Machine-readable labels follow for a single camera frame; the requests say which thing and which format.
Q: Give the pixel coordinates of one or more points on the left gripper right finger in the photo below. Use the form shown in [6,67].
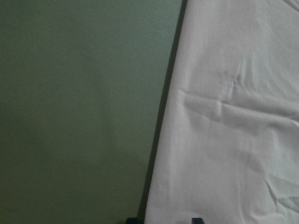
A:
[196,220]

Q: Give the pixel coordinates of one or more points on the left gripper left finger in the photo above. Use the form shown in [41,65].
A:
[132,220]

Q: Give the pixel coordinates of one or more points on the pink Snoopy t-shirt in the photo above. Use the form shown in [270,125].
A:
[228,149]

